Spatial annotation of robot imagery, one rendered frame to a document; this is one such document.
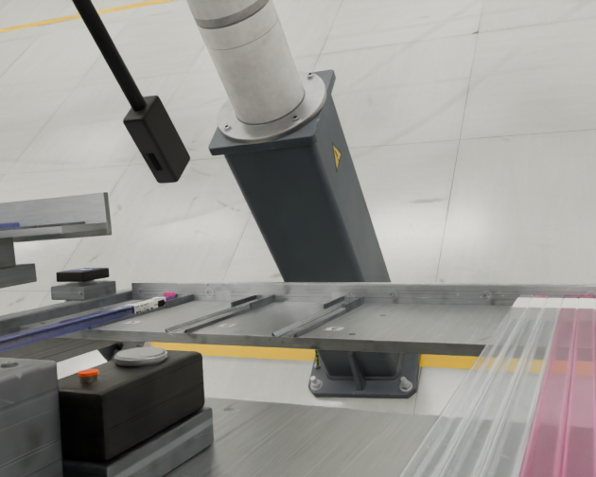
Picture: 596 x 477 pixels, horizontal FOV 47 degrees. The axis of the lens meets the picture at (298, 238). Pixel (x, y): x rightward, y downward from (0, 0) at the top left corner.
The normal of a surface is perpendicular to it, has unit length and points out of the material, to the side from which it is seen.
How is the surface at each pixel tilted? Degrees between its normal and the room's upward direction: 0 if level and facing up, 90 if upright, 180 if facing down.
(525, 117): 0
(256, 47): 90
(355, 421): 43
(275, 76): 90
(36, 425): 90
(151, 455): 90
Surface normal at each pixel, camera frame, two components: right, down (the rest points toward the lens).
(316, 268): -0.20, 0.72
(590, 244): -0.29, -0.69
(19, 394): 0.92, -0.02
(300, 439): -0.04, -1.00
